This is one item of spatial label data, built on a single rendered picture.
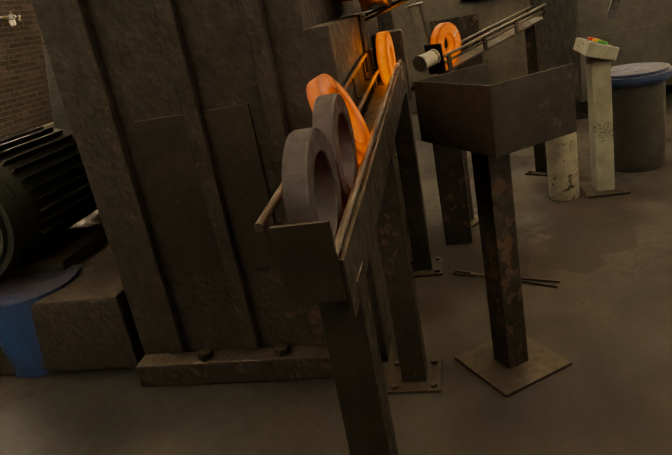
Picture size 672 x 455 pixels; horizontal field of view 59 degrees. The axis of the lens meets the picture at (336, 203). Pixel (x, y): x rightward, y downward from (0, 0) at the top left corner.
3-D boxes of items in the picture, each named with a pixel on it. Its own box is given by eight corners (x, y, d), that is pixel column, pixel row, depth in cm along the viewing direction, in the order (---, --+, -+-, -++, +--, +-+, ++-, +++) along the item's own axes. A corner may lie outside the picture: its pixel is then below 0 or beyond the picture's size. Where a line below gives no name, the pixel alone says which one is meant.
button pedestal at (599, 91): (589, 200, 237) (581, 43, 218) (576, 182, 259) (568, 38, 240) (632, 196, 233) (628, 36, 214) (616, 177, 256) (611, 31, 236)
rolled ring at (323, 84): (311, 85, 102) (296, 95, 103) (369, 171, 107) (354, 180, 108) (329, 63, 118) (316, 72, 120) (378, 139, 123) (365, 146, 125)
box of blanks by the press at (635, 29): (581, 121, 357) (574, -13, 333) (527, 102, 436) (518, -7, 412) (744, 88, 360) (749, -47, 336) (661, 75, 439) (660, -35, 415)
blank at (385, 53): (372, 37, 167) (384, 35, 166) (379, 28, 181) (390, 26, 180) (382, 91, 174) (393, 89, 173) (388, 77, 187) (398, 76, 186)
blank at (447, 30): (443, 74, 222) (451, 74, 219) (424, 45, 212) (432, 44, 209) (458, 44, 227) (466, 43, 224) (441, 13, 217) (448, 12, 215)
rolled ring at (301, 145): (324, 108, 82) (302, 111, 83) (296, 157, 66) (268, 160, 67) (349, 225, 90) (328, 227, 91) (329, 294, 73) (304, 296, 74)
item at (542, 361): (521, 411, 130) (489, 85, 108) (451, 358, 153) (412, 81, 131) (590, 375, 137) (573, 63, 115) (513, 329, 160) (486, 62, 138)
